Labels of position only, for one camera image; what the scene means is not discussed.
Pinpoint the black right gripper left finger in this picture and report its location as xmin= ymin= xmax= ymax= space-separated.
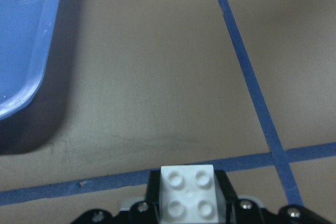
xmin=72 ymin=170 xmax=161 ymax=223

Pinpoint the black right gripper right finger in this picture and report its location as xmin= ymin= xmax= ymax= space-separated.
xmin=214 ymin=170 xmax=331 ymax=223

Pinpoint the white block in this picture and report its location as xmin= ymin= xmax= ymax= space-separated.
xmin=159 ymin=165 xmax=219 ymax=223

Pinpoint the blue plastic tray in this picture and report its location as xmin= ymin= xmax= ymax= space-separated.
xmin=1 ymin=0 xmax=60 ymax=120

